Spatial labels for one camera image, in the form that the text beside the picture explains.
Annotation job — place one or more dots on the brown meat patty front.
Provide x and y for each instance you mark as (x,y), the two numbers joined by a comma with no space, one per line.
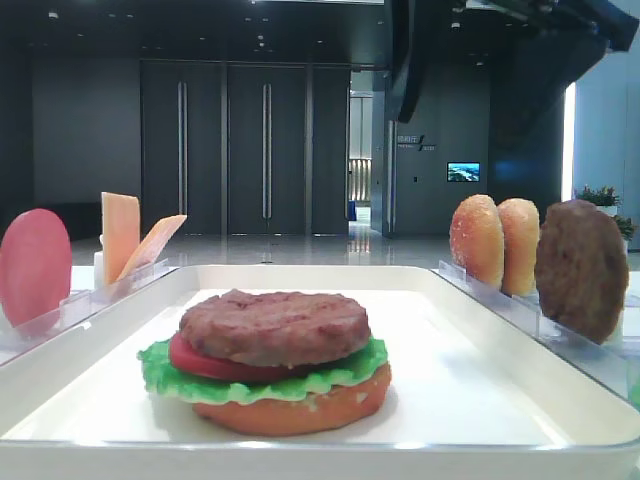
(276,329)

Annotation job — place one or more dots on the brown meat patty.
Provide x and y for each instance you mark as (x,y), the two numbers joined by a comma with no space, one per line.
(276,329)
(581,269)

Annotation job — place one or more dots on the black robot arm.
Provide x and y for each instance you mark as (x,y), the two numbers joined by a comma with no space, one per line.
(529,51)

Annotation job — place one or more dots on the leaning orange cheese slice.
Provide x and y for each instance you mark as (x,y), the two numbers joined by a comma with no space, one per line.
(153,243)

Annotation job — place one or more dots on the red tomato slice on burger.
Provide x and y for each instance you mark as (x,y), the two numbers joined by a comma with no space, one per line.
(184,358)

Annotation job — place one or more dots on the upright orange cheese slice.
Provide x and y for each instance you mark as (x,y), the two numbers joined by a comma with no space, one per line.
(120,232)

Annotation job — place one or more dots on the green lettuce leaf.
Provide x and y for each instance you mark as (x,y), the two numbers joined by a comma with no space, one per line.
(163,379)

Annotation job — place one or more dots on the brown meat patty rear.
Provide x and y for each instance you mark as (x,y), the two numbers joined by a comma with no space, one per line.
(581,269)

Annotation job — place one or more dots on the red tomato slice in rack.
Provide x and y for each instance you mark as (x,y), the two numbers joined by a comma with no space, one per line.
(36,267)

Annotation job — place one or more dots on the dark double doors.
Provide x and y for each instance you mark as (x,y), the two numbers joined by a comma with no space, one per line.
(245,149)

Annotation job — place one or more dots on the sesame bun top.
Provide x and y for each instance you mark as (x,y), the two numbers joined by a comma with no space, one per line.
(476,239)

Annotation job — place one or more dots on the bottom bun half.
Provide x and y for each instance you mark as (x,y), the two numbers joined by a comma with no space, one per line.
(341,406)

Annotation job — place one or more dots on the pale bun half behind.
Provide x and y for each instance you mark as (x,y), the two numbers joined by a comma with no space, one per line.
(520,222)

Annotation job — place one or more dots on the white rectangular tray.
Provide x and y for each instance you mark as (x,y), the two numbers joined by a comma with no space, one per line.
(472,396)

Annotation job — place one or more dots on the white pusher block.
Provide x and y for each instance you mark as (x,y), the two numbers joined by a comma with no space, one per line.
(98,266)

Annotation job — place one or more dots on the clear left holder rack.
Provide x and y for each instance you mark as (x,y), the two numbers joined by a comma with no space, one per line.
(77,308)

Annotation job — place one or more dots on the clear holder rack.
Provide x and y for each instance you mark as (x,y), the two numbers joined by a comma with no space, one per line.
(77,308)
(615,363)

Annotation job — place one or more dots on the potted plant with flowers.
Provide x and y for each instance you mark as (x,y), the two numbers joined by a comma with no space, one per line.
(607,201)

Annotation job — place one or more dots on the clear right holder rack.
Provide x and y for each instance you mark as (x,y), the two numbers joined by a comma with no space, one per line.
(615,363)

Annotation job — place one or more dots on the small wall screen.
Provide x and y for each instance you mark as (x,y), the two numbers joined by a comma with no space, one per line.
(463,172)

